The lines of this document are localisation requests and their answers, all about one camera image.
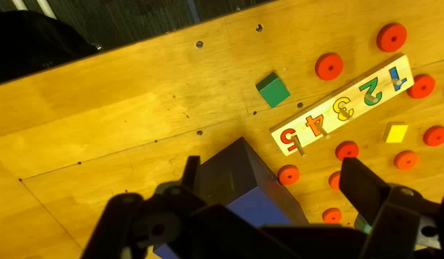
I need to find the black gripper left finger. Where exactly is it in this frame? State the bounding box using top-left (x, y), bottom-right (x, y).
top-left (81, 154), bottom-right (209, 259)

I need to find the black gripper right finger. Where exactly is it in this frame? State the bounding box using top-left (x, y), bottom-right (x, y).
top-left (338, 157), bottom-right (444, 259)

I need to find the small green block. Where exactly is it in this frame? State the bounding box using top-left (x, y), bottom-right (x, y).
top-left (255, 71), bottom-right (292, 110)
top-left (354, 213), bottom-right (377, 238)

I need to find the small yellow block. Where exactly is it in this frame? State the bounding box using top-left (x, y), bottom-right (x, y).
top-left (384, 123), bottom-right (411, 146)

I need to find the purple rectangular box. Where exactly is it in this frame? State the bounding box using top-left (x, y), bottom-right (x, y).
top-left (153, 136), bottom-right (311, 259)

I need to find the wooden number puzzle board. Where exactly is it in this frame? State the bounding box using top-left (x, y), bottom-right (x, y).
top-left (269, 54), bottom-right (417, 159)

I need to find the orange-red round disc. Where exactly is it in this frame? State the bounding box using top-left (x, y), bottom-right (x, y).
top-left (334, 140), bottom-right (361, 163)
top-left (328, 170), bottom-right (344, 193)
top-left (406, 72), bottom-right (437, 101)
top-left (314, 51), bottom-right (347, 82)
top-left (393, 149), bottom-right (420, 173)
top-left (276, 164), bottom-right (302, 187)
top-left (375, 22), bottom-right (410, 55)
top-left (321, 206), bottom-right (345, 226)
top-left (421, 124), bottom-right (444, 149)

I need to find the black bulky object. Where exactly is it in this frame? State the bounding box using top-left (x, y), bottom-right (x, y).
top-left (0, 10), bottom-right (101, 88)

